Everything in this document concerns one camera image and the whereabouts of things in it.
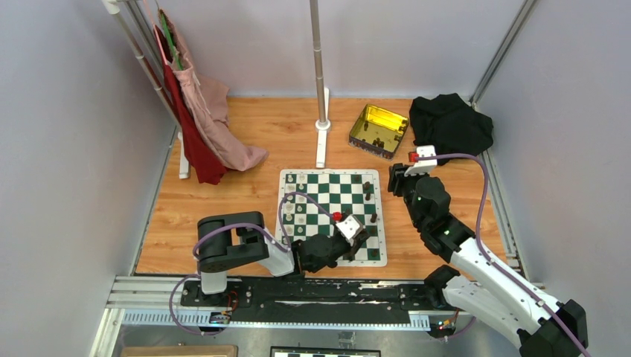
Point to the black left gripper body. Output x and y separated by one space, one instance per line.
337 251

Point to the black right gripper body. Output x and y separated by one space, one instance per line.
410 183

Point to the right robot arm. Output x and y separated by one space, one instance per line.
475 280

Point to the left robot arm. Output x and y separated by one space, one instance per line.
238 239

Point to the green white chess board mat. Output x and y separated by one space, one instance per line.
334 191

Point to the decorated gold tin box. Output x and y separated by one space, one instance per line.
378 131

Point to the black cloth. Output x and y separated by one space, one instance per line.
450 125

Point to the white stand base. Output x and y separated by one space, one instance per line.
322 143

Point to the red cloth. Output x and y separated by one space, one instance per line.
208 168

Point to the metal stand pole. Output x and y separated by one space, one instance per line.
319 78

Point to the pink cloth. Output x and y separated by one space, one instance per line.
206 100

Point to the white clothes rack pole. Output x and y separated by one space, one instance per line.
135 25

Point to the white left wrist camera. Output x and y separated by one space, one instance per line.
350 227

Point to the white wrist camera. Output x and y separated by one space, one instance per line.
350 227
423 161

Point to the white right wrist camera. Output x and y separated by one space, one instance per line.
423 161

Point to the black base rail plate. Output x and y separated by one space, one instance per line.
319 300

